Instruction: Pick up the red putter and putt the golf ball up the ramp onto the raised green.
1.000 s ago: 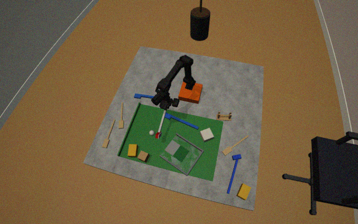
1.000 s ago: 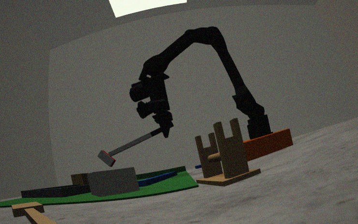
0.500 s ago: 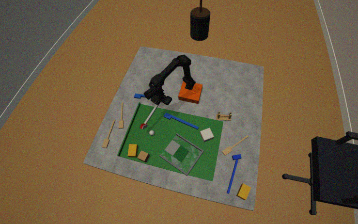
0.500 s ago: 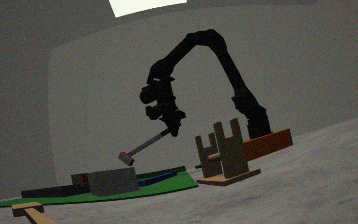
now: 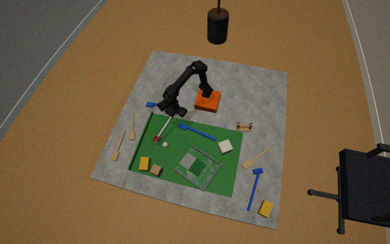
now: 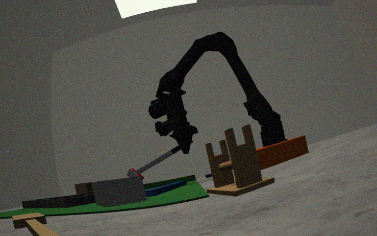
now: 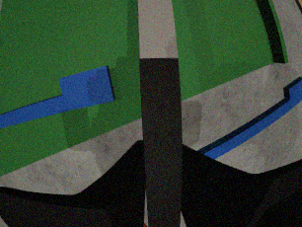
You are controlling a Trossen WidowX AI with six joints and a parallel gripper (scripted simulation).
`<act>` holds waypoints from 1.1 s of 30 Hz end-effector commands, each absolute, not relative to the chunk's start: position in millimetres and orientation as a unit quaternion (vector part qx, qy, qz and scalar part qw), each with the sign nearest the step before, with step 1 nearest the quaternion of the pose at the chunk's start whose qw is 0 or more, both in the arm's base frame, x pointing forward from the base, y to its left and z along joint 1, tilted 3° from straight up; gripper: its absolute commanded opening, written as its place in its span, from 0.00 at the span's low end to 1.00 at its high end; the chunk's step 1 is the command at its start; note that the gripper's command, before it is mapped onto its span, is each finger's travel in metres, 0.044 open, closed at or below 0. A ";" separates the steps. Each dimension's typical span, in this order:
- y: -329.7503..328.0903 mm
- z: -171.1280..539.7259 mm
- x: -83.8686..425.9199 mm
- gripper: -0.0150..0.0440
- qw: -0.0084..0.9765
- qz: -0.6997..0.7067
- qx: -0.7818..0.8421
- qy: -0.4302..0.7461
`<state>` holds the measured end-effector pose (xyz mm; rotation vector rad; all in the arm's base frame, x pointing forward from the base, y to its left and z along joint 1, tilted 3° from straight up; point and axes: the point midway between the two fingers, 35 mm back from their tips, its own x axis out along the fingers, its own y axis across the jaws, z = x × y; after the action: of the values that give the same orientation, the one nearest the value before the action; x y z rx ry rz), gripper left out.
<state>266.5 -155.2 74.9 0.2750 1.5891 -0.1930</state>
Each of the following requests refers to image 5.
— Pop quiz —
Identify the yellow rectangular block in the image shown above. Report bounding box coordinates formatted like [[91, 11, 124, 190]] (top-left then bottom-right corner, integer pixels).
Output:
[[139, 157, 150, 171], [257, 200, 274, 218]]

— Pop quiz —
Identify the green flat mat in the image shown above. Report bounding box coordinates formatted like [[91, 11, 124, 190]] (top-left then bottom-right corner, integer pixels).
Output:
[[130, 113, 243, 197]]

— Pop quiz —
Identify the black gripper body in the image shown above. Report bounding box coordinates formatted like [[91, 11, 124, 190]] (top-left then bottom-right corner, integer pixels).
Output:
[[169, 101, 187, 117]]

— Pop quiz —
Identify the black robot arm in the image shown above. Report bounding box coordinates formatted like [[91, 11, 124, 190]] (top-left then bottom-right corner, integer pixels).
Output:
[[157, 60, 213, 116]]

